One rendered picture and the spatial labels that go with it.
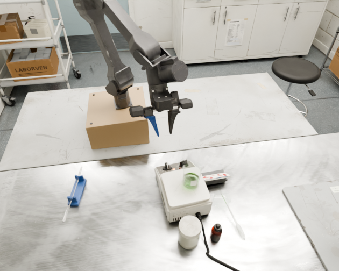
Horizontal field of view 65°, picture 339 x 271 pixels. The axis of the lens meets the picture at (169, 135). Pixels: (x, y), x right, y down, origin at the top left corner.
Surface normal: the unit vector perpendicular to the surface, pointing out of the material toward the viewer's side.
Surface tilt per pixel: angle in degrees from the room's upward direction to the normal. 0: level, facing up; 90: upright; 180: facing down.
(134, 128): 90
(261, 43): 90
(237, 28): 90
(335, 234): 0
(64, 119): 0
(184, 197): 0
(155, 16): 90
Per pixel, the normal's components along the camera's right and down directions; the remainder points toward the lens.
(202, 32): 0.16, 0.68
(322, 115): 0.00, -0.73
